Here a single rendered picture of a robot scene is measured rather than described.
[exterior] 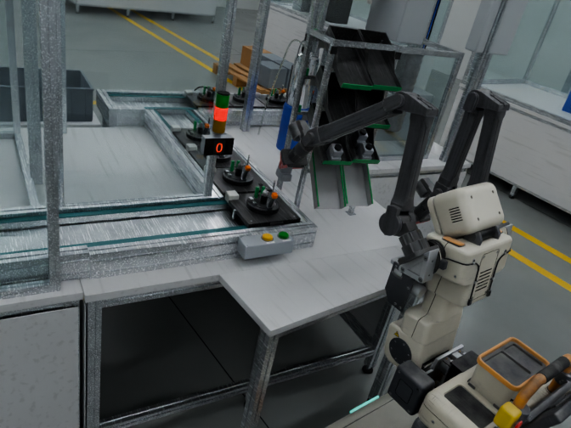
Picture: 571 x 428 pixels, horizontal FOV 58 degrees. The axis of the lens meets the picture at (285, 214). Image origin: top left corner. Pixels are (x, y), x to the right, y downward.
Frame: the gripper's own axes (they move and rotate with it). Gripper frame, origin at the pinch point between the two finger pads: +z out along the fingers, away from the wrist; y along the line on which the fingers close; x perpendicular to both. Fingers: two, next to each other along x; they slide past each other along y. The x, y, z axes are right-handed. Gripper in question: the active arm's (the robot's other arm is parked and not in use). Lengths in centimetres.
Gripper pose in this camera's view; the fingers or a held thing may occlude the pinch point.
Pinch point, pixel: (285, 166)
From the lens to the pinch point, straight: 207.7
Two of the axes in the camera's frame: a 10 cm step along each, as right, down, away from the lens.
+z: -4.0, 3.5, 8.5
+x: 1.6, 9.4, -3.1
